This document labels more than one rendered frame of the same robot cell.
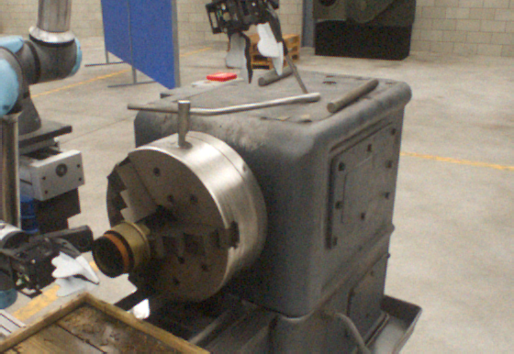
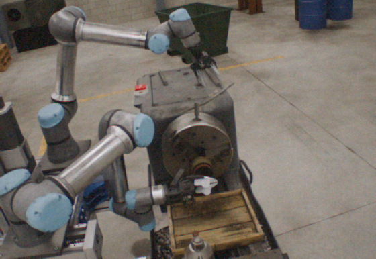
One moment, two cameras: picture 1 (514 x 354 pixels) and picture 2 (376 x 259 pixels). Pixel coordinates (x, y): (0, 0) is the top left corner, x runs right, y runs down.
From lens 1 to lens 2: 105 cm
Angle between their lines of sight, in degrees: 39
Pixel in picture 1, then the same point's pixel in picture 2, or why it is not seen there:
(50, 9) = (70, 83)
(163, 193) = (199, 141)
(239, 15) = (209, 64)
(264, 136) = (213, 104)
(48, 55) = (70, 107)
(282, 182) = (225, 118)
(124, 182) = (184, 144)
